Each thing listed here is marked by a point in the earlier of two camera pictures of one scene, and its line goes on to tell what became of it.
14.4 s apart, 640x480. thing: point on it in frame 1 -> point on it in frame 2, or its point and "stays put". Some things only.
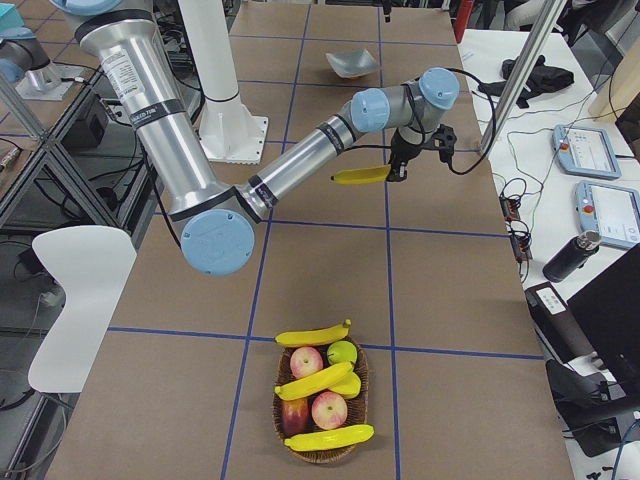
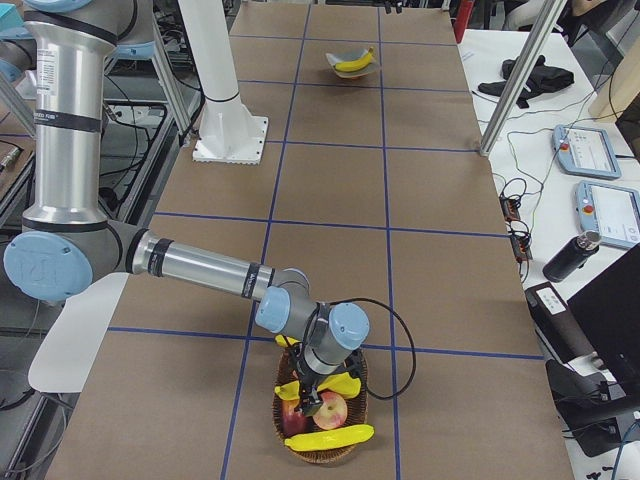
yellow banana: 362,175 -> 357,63
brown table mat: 174,378 stays put
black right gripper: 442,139 -> 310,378
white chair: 92,265 stays put
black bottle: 570,254 stays put
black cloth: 543,77 stays put
